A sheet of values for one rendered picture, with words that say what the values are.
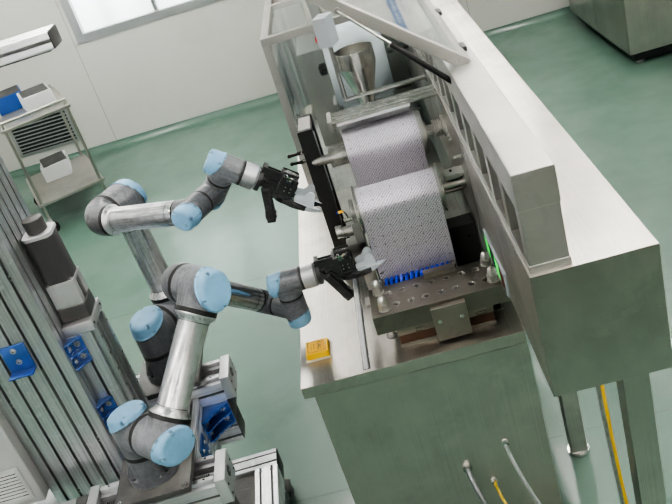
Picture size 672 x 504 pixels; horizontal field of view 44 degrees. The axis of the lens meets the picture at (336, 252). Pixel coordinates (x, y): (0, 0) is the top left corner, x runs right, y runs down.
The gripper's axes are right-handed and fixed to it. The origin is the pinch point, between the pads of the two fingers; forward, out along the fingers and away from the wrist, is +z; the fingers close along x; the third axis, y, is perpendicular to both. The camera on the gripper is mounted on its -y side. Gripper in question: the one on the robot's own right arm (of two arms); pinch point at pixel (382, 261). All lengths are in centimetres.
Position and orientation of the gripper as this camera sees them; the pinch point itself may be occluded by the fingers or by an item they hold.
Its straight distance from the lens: 254.1
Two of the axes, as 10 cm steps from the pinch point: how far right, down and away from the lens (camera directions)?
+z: 9.6, -2.7, -0.9
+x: -0.5, -4.7, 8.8
